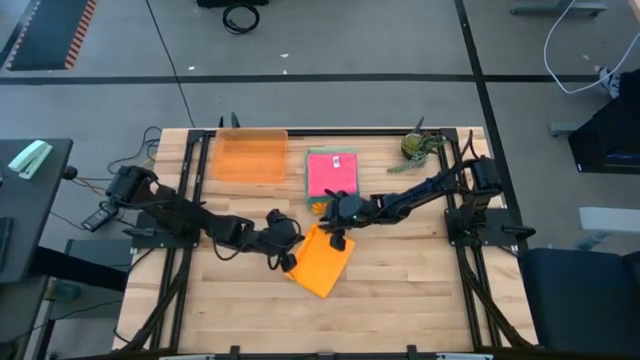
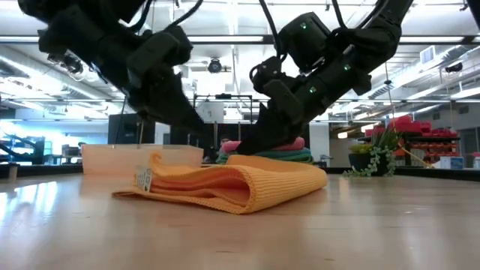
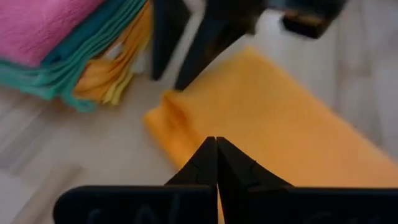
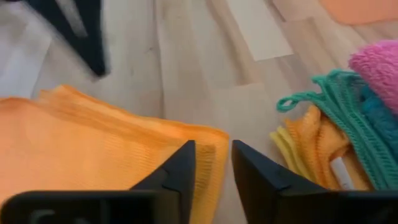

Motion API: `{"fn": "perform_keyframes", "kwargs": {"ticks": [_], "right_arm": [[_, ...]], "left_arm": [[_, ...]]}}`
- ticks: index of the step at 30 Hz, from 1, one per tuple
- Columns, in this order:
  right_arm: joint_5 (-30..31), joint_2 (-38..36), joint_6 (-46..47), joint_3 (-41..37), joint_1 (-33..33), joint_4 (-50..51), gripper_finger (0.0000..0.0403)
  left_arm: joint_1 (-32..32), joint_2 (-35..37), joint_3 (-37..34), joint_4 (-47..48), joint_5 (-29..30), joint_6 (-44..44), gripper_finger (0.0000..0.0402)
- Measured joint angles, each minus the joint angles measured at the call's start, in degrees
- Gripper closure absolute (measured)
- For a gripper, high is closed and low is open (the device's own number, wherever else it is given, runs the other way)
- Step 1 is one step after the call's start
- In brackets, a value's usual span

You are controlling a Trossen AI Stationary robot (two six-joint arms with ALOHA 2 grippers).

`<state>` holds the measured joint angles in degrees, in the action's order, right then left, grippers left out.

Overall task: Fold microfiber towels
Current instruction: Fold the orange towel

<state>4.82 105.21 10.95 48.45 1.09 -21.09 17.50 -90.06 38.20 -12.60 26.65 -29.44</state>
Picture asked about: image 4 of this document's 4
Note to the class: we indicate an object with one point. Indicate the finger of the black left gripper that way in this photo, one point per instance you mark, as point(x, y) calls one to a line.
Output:
point(96, 40)
point(62, 28)

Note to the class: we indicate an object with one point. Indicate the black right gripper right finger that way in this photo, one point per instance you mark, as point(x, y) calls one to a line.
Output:
point(261, 180)

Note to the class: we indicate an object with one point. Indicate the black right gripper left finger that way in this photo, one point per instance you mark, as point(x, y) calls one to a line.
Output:
point(180, 174)

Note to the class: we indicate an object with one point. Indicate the yellow microfiber towel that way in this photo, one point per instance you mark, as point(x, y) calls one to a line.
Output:
point(289, 149)

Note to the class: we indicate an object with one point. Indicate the orange microfiber towel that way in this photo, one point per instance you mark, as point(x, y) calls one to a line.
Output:
point(323, 140)
point(77, 149)

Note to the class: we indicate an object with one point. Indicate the light green microfiber towel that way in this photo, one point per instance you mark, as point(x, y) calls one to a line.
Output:
point(348, 102)

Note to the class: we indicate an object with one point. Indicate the teal blue microfiber towel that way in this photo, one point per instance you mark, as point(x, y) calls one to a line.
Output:
point(379, 118)

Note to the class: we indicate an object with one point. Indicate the pink microfiber towel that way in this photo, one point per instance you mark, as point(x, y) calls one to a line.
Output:
point(379, 71)

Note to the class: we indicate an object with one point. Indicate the orange translucent plastic tray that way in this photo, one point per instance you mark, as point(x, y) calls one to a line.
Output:
point(360, 11)

